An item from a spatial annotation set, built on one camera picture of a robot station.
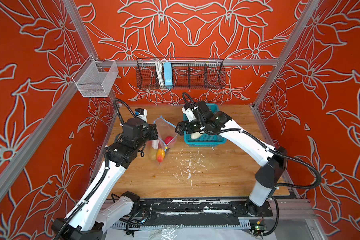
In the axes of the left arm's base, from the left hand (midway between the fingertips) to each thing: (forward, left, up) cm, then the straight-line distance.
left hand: (155, 123), depth 70 cm
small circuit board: (-35, -51, -31) cm, 70 cm away
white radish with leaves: (+13, -22, -27) cm, 37 cm away
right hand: (+3, -12, -6) cm, 13 cm away
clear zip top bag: (+5, -4, -14) cm, 15 cm away
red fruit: (+2, -5, -16) cm, 17 cm away
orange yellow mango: (-4, -1, -24) cm, 24 cm away
